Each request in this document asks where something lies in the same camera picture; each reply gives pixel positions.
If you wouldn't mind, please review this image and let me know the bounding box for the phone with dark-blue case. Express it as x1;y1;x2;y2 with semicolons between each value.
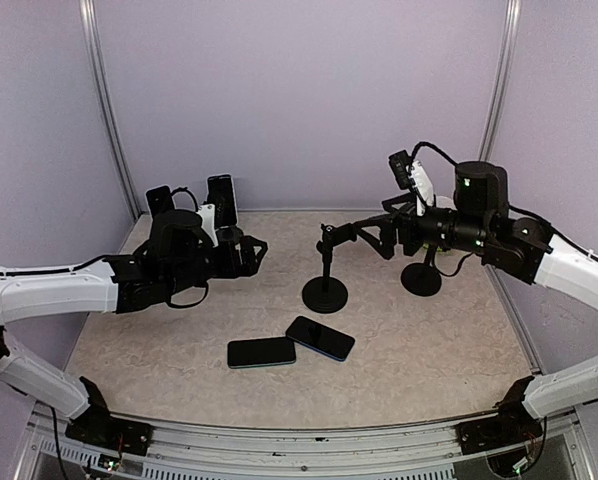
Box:
285;316;355;362

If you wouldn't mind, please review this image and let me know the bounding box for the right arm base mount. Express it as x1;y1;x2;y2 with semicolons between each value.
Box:
455;416;544;455

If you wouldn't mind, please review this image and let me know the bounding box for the aluminium frame post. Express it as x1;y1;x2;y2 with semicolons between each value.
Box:
478;0;522;162
79;0;142;221

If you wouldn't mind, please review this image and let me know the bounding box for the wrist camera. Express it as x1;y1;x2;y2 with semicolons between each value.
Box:
197;203;218;248
388;150;435;216

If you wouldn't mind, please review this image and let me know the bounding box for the phone with teal case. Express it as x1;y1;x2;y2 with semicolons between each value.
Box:
227;337;296;369

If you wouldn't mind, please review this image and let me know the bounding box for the front aluminium rail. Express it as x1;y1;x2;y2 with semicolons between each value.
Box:
13;394;595;480

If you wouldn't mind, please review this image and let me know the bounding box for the folding phone stand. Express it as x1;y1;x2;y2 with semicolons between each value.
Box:
216;226;243;244

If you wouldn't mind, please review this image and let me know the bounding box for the left aluminium frame post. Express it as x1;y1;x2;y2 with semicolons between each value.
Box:
79;0;142;221

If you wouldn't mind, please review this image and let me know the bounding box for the black clamp phone stand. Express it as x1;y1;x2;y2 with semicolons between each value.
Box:
301;223;357;314

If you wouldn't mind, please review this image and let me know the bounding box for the black clamp stand right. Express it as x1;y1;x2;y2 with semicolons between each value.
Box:
400;246;442;297

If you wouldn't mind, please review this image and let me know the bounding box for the phone with light-blue case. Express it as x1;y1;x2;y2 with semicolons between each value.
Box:
207;174;238;228

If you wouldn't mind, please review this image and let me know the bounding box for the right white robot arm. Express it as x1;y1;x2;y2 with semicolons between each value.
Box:
354;160;598;444

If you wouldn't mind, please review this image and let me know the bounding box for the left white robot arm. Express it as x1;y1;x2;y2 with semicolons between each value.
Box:
0;209;268;445

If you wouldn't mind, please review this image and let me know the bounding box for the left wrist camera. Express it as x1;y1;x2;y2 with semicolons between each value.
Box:
197;203;218;248

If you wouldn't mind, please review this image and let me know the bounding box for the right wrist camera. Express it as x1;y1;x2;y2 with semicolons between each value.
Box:
388;150;435;216

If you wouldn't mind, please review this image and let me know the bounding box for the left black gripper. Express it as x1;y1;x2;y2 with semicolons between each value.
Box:
165;234;267;295

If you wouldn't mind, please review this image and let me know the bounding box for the phone with lilac case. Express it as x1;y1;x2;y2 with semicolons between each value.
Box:
145;185;175;217

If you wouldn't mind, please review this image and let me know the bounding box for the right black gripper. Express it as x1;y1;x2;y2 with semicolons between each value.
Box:
352;190;492;260

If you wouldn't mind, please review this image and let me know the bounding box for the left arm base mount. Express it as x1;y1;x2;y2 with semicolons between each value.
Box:
65;417;153;456

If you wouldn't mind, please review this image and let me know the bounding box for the right aluminium frame post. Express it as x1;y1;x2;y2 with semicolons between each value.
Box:
478;0;522;162

